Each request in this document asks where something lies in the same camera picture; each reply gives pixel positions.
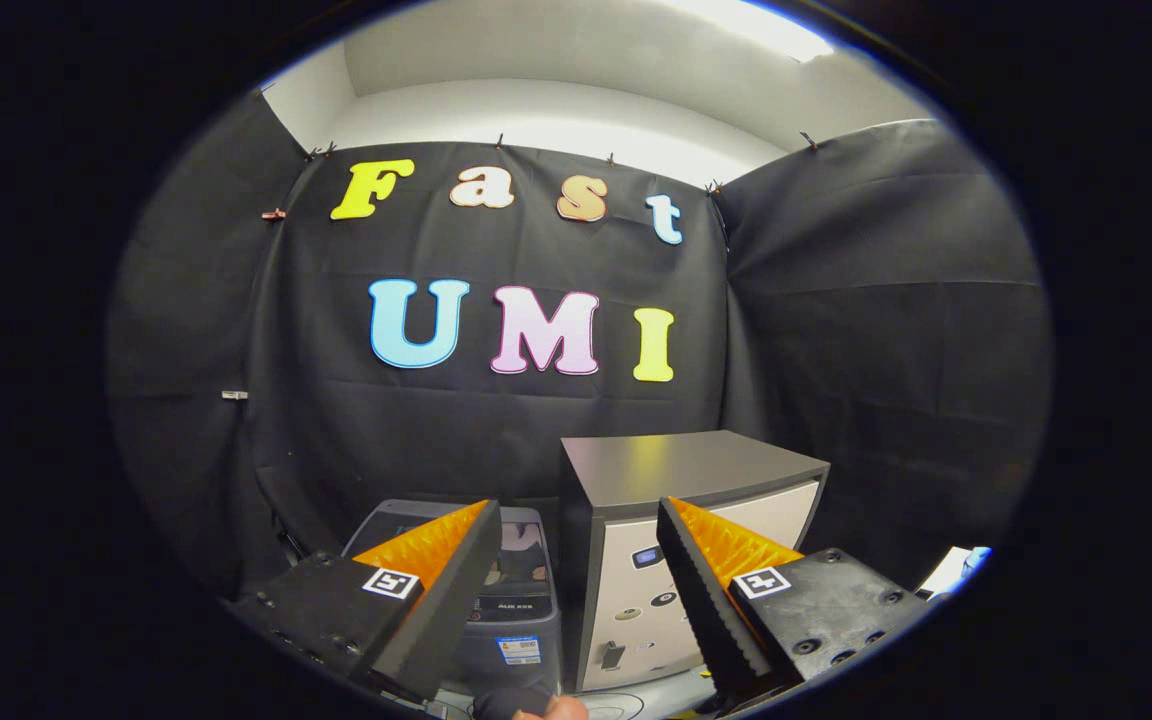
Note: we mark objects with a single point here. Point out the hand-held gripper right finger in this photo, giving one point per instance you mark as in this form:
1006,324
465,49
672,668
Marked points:
711,600

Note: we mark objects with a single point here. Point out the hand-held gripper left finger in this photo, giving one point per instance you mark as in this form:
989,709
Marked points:
451,600

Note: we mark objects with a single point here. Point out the grey washing machine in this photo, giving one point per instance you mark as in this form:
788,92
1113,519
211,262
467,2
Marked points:
521,620

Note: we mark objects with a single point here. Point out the grey cabinet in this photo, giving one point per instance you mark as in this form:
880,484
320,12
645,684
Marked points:
636,470

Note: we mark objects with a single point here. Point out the white paper sheet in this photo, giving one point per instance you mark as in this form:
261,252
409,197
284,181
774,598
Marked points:
951,572

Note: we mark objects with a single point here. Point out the black backdrop cloth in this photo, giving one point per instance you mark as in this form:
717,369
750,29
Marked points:
836,350

